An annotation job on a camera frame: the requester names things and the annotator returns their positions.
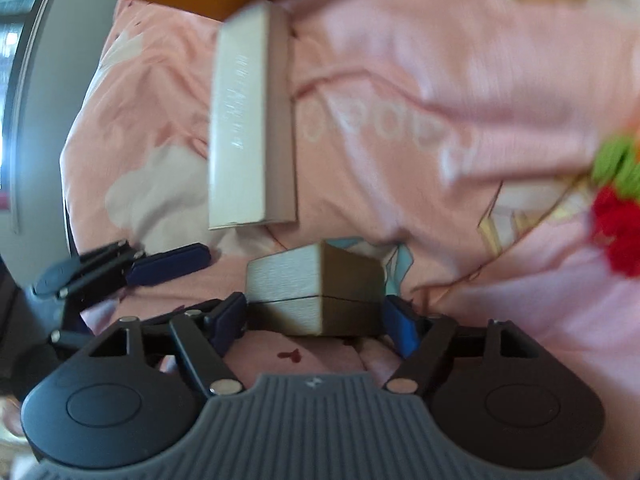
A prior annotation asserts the brown cardboard gift box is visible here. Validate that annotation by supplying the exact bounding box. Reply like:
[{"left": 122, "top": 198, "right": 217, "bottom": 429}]
[{"left": 245, "top": 243, "right": 385, "bottom": 337}]

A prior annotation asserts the long white box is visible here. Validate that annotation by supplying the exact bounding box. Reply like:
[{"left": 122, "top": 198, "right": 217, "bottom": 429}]
[{"left": 208, "top": 0, "right": 297, "bottom": 230}]

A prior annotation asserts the crocheted orange fruit toy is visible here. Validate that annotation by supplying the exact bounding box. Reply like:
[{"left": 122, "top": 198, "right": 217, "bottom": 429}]
[{"left": 591, "top": 133, "right": 639, "bottom": 278}]

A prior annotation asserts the pink patterned duvet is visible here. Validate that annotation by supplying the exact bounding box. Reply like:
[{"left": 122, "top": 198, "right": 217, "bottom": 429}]
[{"left": 61, "top": 0, "right": 639, "bottom": 479}]

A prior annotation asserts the window with dark frame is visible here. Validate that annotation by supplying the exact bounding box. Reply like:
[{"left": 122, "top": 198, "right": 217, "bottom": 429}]
[{"left": 1, "top": 0, "right": 67, "bottom": 284}]

